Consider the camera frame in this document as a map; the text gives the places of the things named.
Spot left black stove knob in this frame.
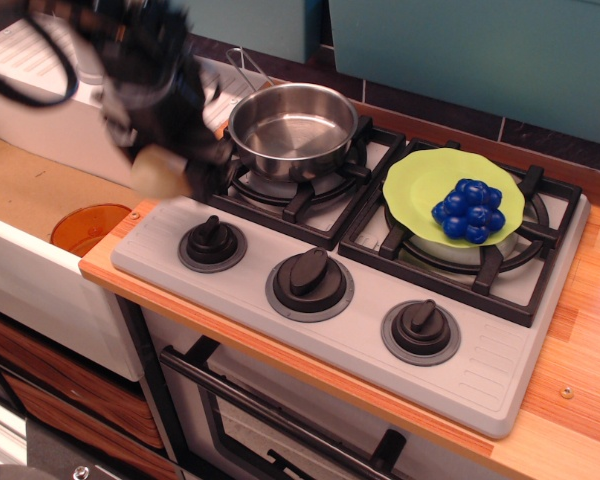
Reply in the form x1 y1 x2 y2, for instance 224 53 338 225
178 215 248 274

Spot black stove knob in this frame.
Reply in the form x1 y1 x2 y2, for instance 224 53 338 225
381 299 461 367
265 248 355 323
178 215 248 274

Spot left black burner grate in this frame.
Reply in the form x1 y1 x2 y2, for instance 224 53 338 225
210 116 407 250

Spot wood grain drawer front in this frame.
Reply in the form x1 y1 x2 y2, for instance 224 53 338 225
0 314 178 479

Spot black burner grate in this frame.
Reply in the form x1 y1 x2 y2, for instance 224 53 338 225
339 140 588 327
210 116 407 250

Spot beige toy potato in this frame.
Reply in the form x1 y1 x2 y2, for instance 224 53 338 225
131 144 192 199

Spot black oven door handle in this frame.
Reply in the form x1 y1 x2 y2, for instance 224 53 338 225
160 345 406 479

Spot grey toy stove top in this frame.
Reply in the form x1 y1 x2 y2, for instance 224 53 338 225
110 115 592 440

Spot stainless steel pot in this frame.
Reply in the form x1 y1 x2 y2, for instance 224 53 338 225
228 82 359 183

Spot lime green plate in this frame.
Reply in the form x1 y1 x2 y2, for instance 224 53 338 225
383 148 525 248

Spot blue blueberry cluster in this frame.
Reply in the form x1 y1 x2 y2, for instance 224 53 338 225
431 179 506 245

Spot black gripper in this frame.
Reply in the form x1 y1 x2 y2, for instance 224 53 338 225
100 54 235 203

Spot middle black stove knob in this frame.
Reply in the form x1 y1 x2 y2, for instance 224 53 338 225
265 248 355 323

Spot right black burner grate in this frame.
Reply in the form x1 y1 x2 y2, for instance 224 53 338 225
339 140 588 327

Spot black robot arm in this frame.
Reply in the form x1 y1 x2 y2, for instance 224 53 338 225
25 1 233 203

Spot white toy sink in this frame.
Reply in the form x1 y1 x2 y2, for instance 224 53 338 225
0 24 271 383

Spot orange plastic cup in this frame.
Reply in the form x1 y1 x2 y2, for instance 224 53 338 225
50 203 131 257

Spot left teal wall cabinet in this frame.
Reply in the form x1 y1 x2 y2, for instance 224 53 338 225
180 0 323 63

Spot right black stove knob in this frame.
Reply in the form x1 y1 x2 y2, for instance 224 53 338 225
381 299 461 367

